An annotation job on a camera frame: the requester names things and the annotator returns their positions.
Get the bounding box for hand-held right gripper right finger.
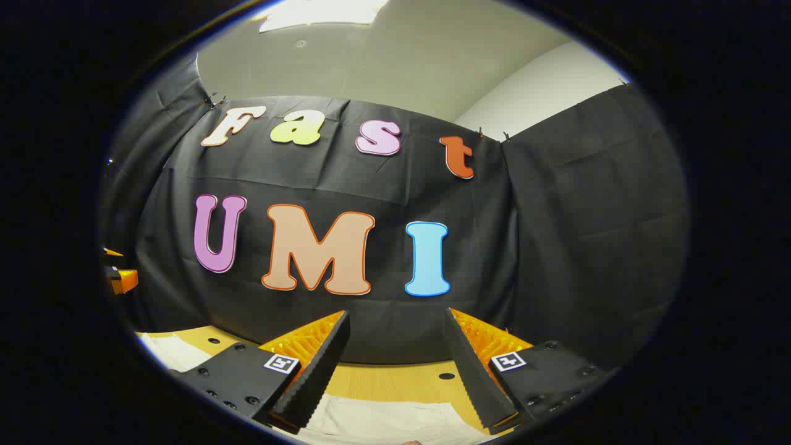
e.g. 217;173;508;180
442;307;619;435

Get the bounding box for black backdrop cloth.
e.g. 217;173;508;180
99;54;690;371

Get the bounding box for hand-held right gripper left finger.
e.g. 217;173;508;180
170;310;351;433

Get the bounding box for white jeans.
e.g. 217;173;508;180
137;333;498;445

